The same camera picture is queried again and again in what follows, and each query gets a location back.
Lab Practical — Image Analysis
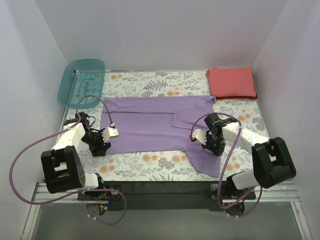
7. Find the purple t shirt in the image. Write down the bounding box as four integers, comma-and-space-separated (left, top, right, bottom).
100, 95, 221, 177

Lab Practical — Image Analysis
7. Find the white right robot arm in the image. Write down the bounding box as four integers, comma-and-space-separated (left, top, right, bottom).
190, 113, 297, 199

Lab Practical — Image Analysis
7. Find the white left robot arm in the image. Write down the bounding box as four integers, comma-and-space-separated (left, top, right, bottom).
41, 112, 119, 200

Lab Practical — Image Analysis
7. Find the floral patterned table mat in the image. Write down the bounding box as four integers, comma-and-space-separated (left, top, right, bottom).
77, 71, 268, 181

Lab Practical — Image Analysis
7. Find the teal plastic bin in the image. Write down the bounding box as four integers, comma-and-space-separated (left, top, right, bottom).
57, 59, 106, 109

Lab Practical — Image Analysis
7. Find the folded red t shirt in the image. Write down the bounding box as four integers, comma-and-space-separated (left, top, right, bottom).
205, 66, 258, 100

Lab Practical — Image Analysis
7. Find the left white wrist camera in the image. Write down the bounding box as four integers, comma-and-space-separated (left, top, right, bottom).
101, 127, 119, 143

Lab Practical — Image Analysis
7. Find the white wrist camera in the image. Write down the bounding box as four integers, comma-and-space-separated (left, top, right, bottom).
101, 127, 119, 143
189, 129, 207, 145

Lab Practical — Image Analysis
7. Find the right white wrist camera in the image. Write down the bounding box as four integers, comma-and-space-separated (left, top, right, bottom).
189, 129, 207, 145

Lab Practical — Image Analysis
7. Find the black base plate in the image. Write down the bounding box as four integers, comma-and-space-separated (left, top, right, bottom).
77, 181, 249, 211

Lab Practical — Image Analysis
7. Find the aluminium frame rail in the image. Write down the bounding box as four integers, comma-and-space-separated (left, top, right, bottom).
32, 181, 300, 203

